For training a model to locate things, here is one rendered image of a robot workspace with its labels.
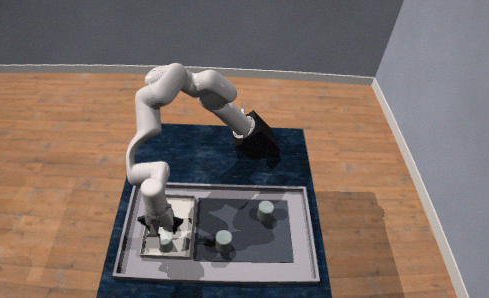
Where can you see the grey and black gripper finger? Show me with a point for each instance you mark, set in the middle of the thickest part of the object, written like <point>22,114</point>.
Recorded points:
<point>141,219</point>
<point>176,224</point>

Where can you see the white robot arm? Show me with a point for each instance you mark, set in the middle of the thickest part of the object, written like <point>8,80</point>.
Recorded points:
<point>215,93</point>

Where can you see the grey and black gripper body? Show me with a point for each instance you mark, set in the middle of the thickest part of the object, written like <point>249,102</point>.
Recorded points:
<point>165,221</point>

